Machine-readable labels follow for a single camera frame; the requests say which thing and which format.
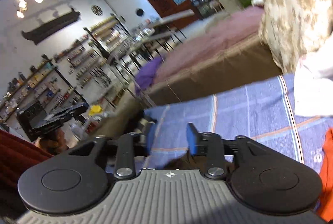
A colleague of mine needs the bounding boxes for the brown covered bed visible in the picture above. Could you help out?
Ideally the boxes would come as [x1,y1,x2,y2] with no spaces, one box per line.
[144,33,284,107]

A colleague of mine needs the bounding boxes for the black carved wall shelf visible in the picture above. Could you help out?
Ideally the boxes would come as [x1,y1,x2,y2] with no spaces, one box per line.
[21,6,81,46]

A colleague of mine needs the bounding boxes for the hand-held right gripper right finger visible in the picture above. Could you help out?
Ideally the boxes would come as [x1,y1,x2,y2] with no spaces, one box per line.
[186,123,270,180]

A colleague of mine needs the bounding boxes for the person's left hand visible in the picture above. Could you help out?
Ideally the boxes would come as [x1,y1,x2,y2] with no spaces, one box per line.
[35,129,70,156]

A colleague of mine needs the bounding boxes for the mauve blanket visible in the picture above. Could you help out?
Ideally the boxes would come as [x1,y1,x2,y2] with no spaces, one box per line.
[155,6,266,84]

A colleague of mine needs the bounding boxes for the purple cloth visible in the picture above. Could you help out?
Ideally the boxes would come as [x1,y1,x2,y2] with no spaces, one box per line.
[135,56,167,97]

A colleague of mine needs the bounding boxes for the beige floral printed cloth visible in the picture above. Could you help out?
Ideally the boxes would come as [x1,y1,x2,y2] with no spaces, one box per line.
[260,0,333,74]

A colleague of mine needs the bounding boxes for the person's left forearm red sleeve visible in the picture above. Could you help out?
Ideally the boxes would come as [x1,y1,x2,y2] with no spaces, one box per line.
[0,130,55,189]

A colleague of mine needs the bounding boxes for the blue plaid bed sheet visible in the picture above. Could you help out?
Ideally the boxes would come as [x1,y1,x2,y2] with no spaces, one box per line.
[144,73,333,217]

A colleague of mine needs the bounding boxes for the wall display shelves with goods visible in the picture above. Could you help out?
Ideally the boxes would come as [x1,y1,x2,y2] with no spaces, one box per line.
[0,15,138,136]

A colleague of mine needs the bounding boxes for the orange garment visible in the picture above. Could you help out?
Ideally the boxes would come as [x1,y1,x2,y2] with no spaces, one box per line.
[317,127,333,222]

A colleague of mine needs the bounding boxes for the yellow object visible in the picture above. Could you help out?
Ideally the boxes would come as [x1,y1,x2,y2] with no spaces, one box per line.
[88,105,102,116]

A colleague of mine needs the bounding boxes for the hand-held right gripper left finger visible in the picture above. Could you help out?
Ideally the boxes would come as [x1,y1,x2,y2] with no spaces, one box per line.
[68,120,158,180]

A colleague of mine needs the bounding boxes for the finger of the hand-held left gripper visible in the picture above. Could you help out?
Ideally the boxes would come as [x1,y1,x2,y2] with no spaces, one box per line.
[65,103,89,116]

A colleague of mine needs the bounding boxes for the white cloth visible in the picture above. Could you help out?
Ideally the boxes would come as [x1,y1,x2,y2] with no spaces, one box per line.
[293,56,333,118]

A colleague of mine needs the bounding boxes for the grey folding table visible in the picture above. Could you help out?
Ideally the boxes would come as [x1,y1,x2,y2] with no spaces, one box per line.
[146,9,195,54]

